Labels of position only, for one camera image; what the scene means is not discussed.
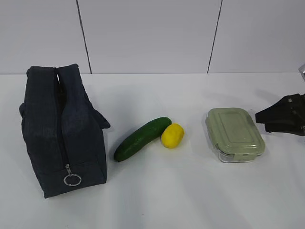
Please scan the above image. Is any dark blue lunch bag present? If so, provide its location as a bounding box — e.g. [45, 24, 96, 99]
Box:
[19, 64, 110, 198]

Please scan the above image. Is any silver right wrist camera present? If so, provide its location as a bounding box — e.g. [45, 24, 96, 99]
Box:
[298, 64, 305, 80]

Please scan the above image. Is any yellow lemon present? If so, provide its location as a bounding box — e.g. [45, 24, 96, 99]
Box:
[161, 123, 184, 148]

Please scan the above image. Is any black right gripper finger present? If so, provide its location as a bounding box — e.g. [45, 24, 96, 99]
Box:
[255, 94, 305, 124]
[264, 123, 305, 136]

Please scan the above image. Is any glass container green lid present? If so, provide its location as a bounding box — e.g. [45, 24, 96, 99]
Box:
[205, 107, 265, 163]

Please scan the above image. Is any green cucumber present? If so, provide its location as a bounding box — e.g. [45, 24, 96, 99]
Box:
[113, 117, 172, 162]

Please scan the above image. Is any metal zipper pull ring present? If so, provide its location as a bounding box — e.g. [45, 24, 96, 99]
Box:
[63, 164, 82, 190]

